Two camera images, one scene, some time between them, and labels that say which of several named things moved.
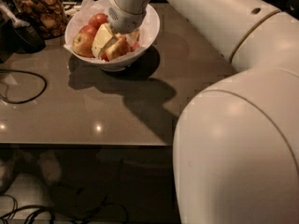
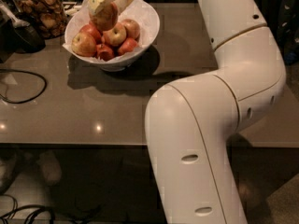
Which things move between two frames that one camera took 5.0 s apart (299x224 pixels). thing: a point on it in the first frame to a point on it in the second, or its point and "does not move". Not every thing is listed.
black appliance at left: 17,35 does not move
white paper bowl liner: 92,6 does not move
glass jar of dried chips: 42,7 does not move
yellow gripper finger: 133,38 to 124,0
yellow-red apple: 82,44 does not move
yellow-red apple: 120,48 to 105,18
